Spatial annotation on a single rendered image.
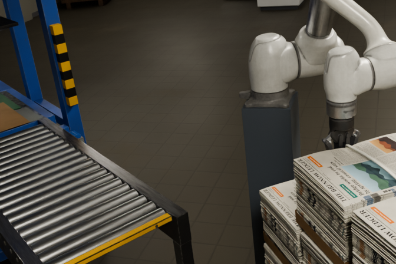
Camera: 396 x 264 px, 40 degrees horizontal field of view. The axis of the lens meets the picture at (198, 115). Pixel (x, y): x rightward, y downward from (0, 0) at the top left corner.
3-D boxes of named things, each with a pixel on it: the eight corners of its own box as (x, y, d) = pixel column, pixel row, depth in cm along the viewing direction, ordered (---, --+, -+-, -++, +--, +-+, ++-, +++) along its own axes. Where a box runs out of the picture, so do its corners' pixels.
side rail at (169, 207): (192, 239, 195) (188, 211, 191) (181, 246, 193) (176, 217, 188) (51, 136, 298) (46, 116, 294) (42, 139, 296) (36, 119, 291)
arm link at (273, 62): (245, 83, 230) (240, 33, 221) (286, 76, 232) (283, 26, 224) (256, 96, 215) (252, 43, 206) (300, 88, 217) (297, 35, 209)
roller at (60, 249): (151, 200, 204) (155, 212, 204) (32, 256, 179) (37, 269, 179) (156, 199, 199) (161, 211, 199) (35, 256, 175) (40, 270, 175)
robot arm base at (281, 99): (245, 91, 238) (244, 79, 236) (295, 91, 230) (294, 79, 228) (234, 107, 222) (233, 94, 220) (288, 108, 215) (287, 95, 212)
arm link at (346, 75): (332, 106, 157) (374, 99, 159) (332, 56, 151) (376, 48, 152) (317, 93, 167) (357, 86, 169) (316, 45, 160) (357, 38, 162)
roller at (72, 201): (120, 184, 224) (126, 189, 221) (9, 233, 200) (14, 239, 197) (118, 174, 222) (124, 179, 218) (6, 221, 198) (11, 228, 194)
